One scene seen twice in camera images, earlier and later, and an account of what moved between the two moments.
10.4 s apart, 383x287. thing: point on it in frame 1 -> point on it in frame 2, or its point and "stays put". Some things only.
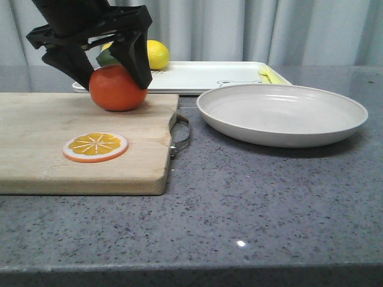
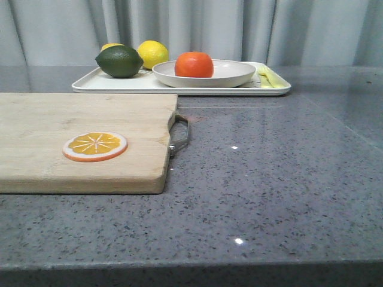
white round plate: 279,115 -> 225,73
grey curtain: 277,33 stays put
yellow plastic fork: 268,76 stays put
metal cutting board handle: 175,146 stays put
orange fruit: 112,89 -> 194,64
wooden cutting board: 63,143 stays put
